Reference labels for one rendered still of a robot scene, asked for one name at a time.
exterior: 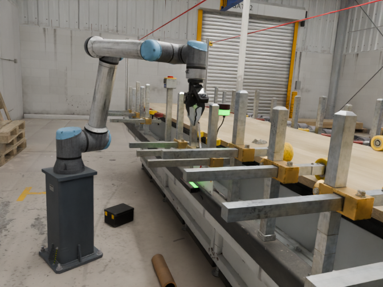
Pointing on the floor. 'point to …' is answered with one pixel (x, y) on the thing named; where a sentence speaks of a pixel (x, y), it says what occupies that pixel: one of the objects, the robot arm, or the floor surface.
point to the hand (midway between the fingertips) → (194, 123)
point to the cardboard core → (163, 271)
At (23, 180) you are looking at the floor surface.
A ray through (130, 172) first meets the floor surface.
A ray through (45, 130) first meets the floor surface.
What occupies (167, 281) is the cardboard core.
